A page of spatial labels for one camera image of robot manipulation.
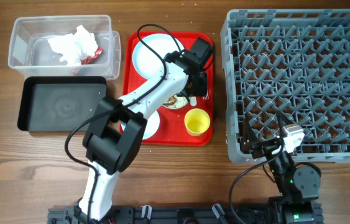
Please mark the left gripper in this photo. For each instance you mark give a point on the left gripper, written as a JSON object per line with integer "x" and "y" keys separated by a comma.
{"x": 202, "y": 90}

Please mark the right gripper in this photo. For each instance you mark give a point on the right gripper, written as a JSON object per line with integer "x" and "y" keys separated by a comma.
{"x": 250, "y": 142}

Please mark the white plastic fork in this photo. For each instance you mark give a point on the white plastic fork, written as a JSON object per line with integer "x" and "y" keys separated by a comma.
{"x": 206, "y": 97}

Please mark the green bowl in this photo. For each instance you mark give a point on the green bowl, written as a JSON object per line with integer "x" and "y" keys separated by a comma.
{"x": 176, "y": 104}

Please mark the food scraps and rice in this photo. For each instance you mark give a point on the food scraps and rice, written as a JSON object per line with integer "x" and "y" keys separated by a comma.
{"x": 171, "y": 101}

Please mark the yellow cup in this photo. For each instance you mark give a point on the yellow cup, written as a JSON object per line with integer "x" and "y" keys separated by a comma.
{"x": 197, "y": 121}

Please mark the light blue plate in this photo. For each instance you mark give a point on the light blue plate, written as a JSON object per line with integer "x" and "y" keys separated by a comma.
{"x": 145, "y": 62}

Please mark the light blue bowl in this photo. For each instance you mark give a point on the light blue bowl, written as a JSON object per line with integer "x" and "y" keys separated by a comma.
{"x": 153, "y": 124}

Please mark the red snack wrapper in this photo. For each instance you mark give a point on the red snack wrapper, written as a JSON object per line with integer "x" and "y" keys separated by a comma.
{"x": 91, "y": 59}

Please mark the white napkin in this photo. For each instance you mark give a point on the white napkin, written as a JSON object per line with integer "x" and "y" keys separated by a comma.
{"x": 73, "y": 48}

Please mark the white plastic spoon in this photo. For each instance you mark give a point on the white plastic spoon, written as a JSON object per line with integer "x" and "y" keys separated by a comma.
{"x": 193, "y": 101}

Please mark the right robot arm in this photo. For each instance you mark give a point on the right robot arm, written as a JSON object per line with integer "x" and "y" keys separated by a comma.
{"x": 298, "y": 183}

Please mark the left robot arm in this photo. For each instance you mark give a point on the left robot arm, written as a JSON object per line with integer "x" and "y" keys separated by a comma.
{"x": 115, "y": 131}

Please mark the grey dishwasher rack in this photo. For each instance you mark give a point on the grey dishwasher rack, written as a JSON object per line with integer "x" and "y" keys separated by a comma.
{"x": 296, "y": 61}

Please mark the clear plastic waste bin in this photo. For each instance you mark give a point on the clear plastic waste bin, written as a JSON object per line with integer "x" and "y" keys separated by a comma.
{"x": 31, "y": 55}

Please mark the red serving tray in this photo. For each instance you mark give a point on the red serving tray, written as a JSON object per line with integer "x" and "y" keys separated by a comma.
{"x": 172, "y": 130}

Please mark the black rectangular tray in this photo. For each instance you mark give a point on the black rectangular tray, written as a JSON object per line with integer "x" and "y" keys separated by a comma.
{"x": 58, "y": 104}

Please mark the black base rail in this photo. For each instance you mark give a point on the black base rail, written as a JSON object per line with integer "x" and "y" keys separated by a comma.
{"x": 249, "y": 213}

